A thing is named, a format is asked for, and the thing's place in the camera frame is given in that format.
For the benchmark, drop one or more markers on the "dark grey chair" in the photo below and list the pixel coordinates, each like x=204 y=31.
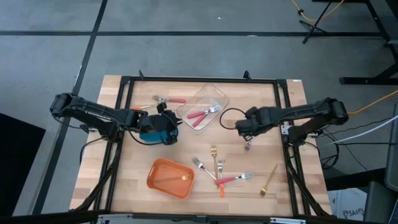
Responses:
x=391 y=155

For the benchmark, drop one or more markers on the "black desk frame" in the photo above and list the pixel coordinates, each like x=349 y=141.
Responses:
x=367 y=81

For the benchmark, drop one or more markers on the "gold metal fork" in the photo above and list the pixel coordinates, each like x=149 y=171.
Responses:
x=186 y=177
x=214 y=151
x=269 y=180

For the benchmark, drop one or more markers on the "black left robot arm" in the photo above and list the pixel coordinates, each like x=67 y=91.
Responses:
x=93 y=115

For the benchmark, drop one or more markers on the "orange plastic bin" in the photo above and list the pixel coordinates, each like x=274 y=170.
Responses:
x=161 y=189

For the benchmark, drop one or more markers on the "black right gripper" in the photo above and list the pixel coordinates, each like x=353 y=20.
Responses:
x=248 y=126

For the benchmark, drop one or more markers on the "clear plastic bin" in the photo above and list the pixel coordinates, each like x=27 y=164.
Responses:
x=214 y=93

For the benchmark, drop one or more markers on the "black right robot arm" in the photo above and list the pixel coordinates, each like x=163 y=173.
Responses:
x=295 y=113

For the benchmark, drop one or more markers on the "black floor panel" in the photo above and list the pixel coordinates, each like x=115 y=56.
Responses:
x=18 y=161

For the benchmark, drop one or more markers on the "blue plastic bin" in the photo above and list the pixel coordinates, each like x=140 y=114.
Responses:
x=149 y=137

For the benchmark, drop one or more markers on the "white cardboard box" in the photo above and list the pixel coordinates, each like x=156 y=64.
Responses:
x=345 y=202

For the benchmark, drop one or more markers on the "black metal table frame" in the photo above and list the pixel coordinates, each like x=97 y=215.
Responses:
x=202 y=79

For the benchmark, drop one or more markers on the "black tripod stand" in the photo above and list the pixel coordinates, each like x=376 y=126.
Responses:
x=314 y=27

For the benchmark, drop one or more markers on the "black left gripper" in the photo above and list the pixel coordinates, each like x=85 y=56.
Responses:
x=171 y=127

